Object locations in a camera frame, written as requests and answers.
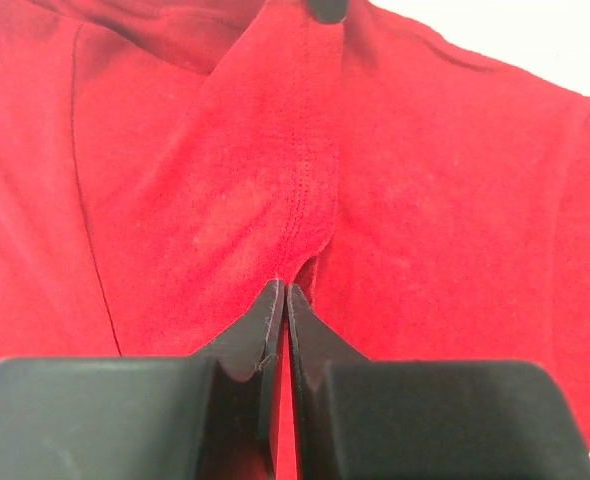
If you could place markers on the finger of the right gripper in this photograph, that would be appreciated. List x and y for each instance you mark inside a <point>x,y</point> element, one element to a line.
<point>328,11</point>

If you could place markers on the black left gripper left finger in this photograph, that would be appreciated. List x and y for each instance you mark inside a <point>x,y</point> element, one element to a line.
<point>210,415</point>

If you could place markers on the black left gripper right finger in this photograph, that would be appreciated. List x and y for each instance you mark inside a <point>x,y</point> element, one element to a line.
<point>360,419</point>

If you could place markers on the dark red t shirt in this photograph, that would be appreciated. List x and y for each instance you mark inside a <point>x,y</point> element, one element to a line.
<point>162,161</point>

